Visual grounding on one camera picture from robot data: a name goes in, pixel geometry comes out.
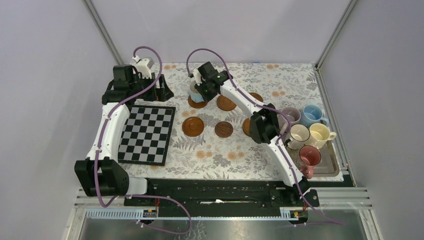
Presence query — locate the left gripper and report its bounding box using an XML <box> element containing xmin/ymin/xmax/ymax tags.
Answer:
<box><xmin>129</xmin><ymin>73</ymin><xmax>173</xmax><ymax>102</ymax></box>

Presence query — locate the light blue faceted mug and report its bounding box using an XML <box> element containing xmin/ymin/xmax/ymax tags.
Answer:
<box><xmin>189</xmin><ymin>83</ymin><xmax>204</xmax><ymax>103</ymax></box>

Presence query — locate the brown wooden coaster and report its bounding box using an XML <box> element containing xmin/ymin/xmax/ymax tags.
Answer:
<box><xmin>242</xmin><ymin>118</ymin><xmax>251</xmax><ymax>137</ymax></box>
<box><xmin>182</xmin><ymin>116</ymin><xmax>205</xmax><ymax>137</ymax></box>
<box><xmin>187</xmin><ymin>96</ymin><xmax>208</xmax><ymax>109</ymax></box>
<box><xmin>249</xmin><ymin>92</ymin><xmax>264</xmax><ymax>102</ymax></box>
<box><xmin>216</xmin><ymin>95</ymin><xmax>237</xmax><ymax>112</ymax></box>

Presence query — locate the dark walnut coaster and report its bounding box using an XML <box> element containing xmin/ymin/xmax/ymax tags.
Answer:
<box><xmin>214</xmin><ymin>121</ymin><xmax>234</xmax><ymax>138</ymax></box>

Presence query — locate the cream yellow mug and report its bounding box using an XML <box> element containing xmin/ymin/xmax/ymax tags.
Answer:
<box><xmin>306</xmin><ymin>123</ymin><xmax>337</xmax><ymax>149</ymax></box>

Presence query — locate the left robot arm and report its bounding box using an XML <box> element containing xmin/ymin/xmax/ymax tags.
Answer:
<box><xmin>74</xmin><ymin>64</ymin><xmax>173</xmax><ymax>206</ymax></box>

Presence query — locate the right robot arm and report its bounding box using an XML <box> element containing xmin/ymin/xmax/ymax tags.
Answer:
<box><xmin>188</xmin><ymin>62</ymin><xmax>315</xmax><ymax>209</ymax></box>

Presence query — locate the black white chessboard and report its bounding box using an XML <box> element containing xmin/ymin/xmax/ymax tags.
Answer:
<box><xmin>117</xmin><ymin>105</ymin><xmax>176</xmax><ymax>166</ymax></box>

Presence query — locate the floral tablecloth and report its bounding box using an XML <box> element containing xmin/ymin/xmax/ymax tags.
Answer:
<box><xmin>121</xmin><ymin>62</ymin><xmax>323</xmax><ymax>180</ymax></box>

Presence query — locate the lilac mug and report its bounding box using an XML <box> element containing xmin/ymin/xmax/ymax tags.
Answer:
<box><xmin>277</xmin><ymin>107</ymin><xmax>301</xmax><ymax>135</ymax></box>

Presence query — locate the white mug black rim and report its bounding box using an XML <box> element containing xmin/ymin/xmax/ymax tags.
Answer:
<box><xmin>284</xmin><ymin>123</ymin><xmax>311</xmax><ymax>150</ymax></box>

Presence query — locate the pink patterned mug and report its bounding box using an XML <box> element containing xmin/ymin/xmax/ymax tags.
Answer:
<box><xmin>299</xmin><ymin>145</ymin><xmax>322</xmax><ymax>179</ymax></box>

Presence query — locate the metal tray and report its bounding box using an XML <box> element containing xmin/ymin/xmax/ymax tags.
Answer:
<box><xmin>283</xmin><ymin>137</ymin><xmax>340</xmax><ymax>179</ymax></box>

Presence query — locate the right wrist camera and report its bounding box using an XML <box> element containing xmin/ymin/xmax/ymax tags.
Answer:
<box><xmin>188</xmin><ymin>68</ymin><xmax>203</xmax><ymax>87</ymax></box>

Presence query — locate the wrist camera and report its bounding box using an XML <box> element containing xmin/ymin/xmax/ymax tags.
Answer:
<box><xmin>188</xmin><ymin>68</ymin><xmax>203</xmax><ymax>87</ymax></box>
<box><xmin>132</xmin><ymin>55</ymin><xmax>154</xmax><ymax>79</ymax></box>

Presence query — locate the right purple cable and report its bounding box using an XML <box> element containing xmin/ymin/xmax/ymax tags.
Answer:
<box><xmin>185</xmin><ymin>48</ymin><xmax>345</xmax><ymax>228</ymax></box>

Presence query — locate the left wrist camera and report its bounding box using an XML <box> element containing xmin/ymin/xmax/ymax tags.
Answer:
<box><xmin>132</xmin><ymin>55</ymin><xmax>154</xmax><ymax>79</ymax></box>

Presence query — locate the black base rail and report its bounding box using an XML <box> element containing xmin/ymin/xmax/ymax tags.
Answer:
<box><xmin>123</xmin><ymin>179</ymin><xmax>305</xmax><ymax>218</ymax></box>

